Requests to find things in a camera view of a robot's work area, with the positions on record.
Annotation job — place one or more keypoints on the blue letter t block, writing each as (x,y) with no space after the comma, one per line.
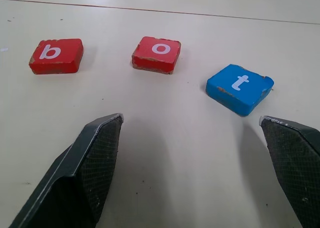
(225,85)

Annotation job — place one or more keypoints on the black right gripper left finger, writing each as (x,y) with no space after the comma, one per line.
(65,188)

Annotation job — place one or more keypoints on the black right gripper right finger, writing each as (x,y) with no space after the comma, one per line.
(295,163)

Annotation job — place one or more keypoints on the red letter o block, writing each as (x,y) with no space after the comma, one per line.
(150,56)

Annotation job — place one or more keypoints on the red letter b block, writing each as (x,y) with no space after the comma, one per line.
(62,60)

